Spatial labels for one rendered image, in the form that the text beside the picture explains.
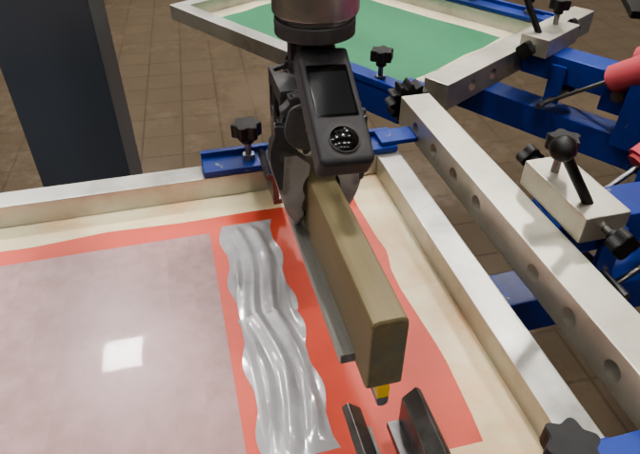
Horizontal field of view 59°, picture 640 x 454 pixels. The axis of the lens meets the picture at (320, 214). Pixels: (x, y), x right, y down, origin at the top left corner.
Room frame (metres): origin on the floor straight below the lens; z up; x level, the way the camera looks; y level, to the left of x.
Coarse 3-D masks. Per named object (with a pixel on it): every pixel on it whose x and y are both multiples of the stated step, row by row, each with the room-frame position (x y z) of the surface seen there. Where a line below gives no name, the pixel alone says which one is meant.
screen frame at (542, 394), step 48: (48, 192) 0.65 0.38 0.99; (96, 192) 0.65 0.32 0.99; (144, 192) 0.66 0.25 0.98; (192, 192) 0.68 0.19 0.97; (240, 192) 0.70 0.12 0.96; (432, 240) 0.55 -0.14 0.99; (480, 288) 0.46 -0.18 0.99; (480, 336) 0.41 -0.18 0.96; (528, 336) 0.39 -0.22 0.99; (528, 384) 0.33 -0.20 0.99
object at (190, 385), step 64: (320, 320) 0.44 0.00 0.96; (0, 384) 0.36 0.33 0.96; (64, 384) 0.36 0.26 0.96; (128, 384) 0.36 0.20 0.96; (192, 384) 0.36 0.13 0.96; (448, 384) 0.36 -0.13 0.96; (0, 448) 0.29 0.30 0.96; (64, 448) 0.29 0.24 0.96; (128, 448) 0.29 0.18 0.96; (192, 448) 0.29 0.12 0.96; (256, 448) 0.29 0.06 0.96; (384, 448) 0.29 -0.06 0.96
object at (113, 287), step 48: (96, 240) 0.59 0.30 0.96; (144, 240) 0.59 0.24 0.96; (192, 240) 0.59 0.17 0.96; (288, 240) 0.59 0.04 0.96; (0, 288) 0.49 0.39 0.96; (48, 288) 0.49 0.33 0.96; (96, 288) 0.49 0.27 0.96; (144, 288) 0.49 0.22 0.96; (192, 288) 0.49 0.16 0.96; (0, 336) 0.42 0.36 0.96; (48, 336) 0.42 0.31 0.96; (96, 336) 0.42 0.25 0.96; (144, 336) 0.42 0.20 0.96
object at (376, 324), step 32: (320, 192) 0.44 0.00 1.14; (320, 224) 0.41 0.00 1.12; (352, 224) 0.39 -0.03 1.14; (320, 256) 0.41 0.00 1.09; (352, 256) 0.34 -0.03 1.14; (352, 288) 0.31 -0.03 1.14; (384, 288) 0.31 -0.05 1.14; (352, 320) 0.31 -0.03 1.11; (384, 320) 0.27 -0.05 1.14; (384, 352) 0.27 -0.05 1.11; (384, 384) 0.27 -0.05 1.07
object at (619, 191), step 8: (624, 184) 0.60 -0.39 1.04; (632, 184) 0.60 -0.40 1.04; (616, 192) 0.58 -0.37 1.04; (624, 192) 0.58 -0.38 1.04; (632, 192) 0.58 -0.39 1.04; (624, 200) 0.56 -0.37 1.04; (632, 200) 0.56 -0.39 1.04; (544, 208) 0.54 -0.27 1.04; (632, 208) 0.54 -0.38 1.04; (632, 216) 0.53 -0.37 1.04; (632, 224) 0.54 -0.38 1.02; (632, 232) 0.54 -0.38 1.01; (600, 240) 0.53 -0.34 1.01; (584, 248) 0.52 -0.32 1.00; (592, 248) 0.52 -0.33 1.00
